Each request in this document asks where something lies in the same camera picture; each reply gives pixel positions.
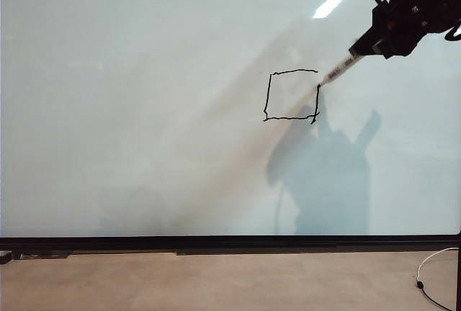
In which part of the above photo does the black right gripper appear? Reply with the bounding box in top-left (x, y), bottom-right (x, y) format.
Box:
top-left (348, 0), bottom-right (430, 60)

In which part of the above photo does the white marker pen black tip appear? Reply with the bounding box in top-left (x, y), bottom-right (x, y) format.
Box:
top-left (317, 53), bottom-right (362, 88)

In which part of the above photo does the short dark tray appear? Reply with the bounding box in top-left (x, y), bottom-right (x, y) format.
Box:
top-left (19, 252), bottom-right (73, 260)

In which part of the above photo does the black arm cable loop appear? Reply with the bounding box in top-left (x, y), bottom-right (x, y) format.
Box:
top-left (444, 19), bottom-right (461, 42)

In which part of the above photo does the white cable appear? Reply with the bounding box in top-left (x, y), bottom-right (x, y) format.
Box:
top-left (416, 247), bottom-right (460, 283)

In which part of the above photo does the black cable with connector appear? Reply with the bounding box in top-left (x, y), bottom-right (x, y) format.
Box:
top-left (414, 280), bottom-right (457, 311)

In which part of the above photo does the black stand post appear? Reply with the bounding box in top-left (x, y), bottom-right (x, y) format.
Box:
top-left (457, 231), bottom-right (461, 311)

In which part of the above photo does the white glass whiteboard black frame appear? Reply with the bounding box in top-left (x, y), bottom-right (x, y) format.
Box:
top-left (0, 0), bottom-right (461, 253)

